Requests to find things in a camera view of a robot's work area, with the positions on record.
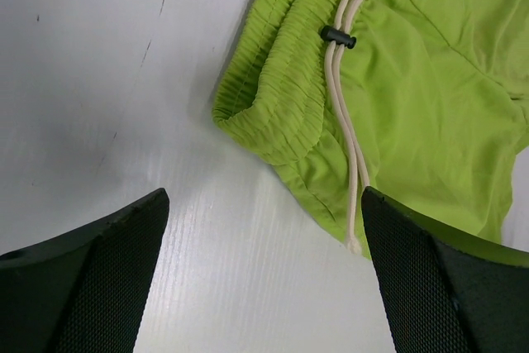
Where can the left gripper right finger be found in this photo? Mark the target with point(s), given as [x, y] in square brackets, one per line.
[443, 289]

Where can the lime green shorts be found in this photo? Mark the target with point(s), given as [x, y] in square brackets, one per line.
[424, 100]

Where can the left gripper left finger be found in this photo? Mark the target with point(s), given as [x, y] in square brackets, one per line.
[84, 290]

